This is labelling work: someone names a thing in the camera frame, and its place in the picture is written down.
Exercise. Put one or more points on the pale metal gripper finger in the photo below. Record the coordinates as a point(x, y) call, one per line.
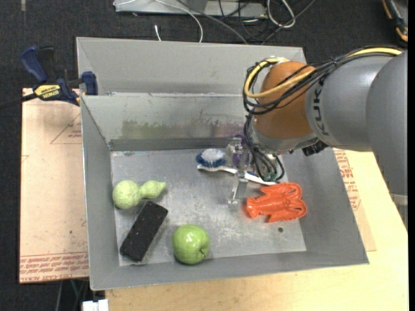
point(243, 189)
point(234, 191)

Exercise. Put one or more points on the blue and white brush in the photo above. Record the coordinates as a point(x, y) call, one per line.
point(212, 159)

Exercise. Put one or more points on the orange toy lobster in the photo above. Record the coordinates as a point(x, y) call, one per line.
point(275, 202)

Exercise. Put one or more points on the grey metal bin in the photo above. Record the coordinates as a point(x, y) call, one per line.
point(194, 206)

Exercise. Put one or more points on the green toy apple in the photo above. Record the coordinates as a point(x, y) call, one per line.
point(189, 245)

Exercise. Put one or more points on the dark flat block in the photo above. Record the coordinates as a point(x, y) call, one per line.
point(144, 230)

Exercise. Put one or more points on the light green toy gourd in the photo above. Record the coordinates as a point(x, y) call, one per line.
point(129, 194)

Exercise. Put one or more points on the brown cardboard board red print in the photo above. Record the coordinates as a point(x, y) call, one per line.
point(48, 180)

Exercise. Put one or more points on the black cylinder on white bracket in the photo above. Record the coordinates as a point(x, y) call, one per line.
point(314, 148)

